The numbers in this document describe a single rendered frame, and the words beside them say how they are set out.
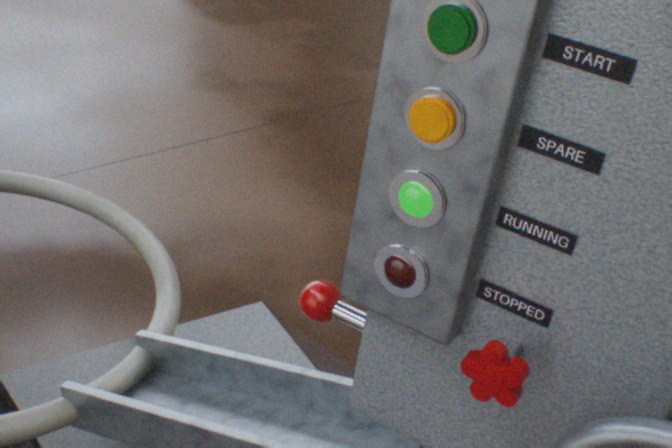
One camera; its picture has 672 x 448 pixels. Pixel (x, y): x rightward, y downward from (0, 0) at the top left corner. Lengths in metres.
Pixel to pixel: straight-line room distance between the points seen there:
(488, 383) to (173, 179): 2.82
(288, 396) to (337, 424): 0.06
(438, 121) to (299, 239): 2.54
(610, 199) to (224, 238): 2.53
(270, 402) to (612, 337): 0.49
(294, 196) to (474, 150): 2.78
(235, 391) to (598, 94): 0.60
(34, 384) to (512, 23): 0.79
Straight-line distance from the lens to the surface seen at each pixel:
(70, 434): 1.05
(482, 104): 0.48
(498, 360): 0.52
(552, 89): 0.48
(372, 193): 0.53
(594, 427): 0.50
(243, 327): 1.20
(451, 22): 0.47
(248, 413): 0.93
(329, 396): 0.89
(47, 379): 1.12
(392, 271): 0.54
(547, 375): 0.56
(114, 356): 1.15
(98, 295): 2.70
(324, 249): 2.98
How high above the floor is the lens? 1.61
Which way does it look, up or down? 31 degrees down
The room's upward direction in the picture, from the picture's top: 9 degrees clockwise
